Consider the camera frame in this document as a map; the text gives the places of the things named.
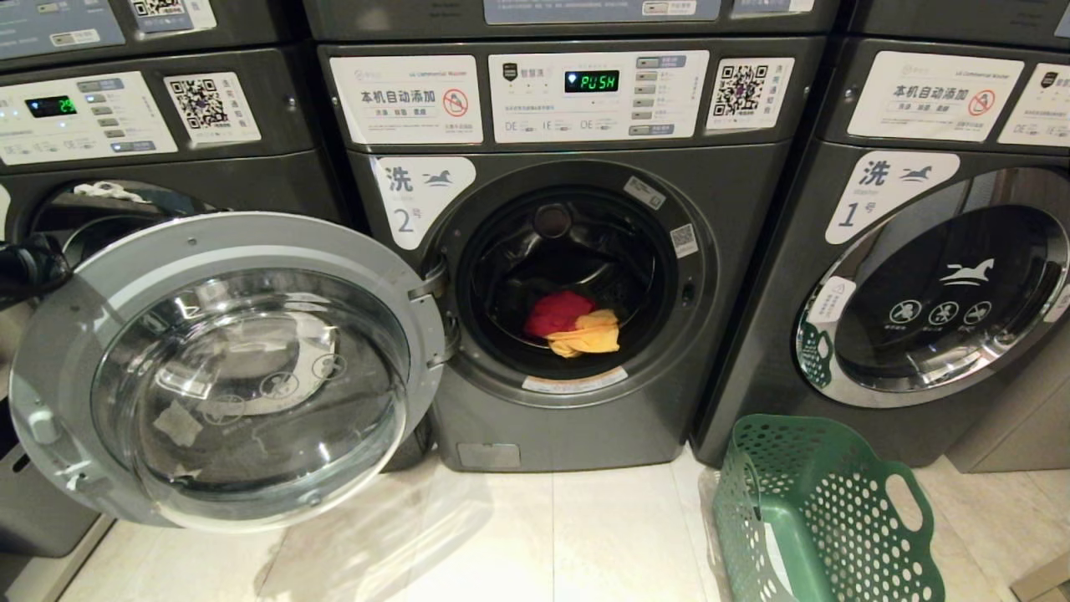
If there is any grey front-load washer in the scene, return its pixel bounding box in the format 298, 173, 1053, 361
0, 46, 356, 559
692, 37, 1070, 469
318, 37, 827, 474

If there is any round glass washer door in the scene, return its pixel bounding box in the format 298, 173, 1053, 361
8, 212, 449, 534

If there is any green plastic laundry basket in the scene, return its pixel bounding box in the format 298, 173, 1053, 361
712, 414, 946, 602

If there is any round dark washer door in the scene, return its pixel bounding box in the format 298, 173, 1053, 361
794, 167, 1070, 411

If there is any red cloth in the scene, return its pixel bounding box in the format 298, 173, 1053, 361
524, 290, 597, 339

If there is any yellow cloth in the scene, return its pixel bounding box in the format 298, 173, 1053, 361
546, 309, 621, 359

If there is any grey stacked dryer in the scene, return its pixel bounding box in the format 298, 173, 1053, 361
301, 0, 842, 43
843, 0, 1070, 53
0, 0, 308, 73

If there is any white cloth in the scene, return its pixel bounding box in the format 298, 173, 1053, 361
73, 181, 149, 205

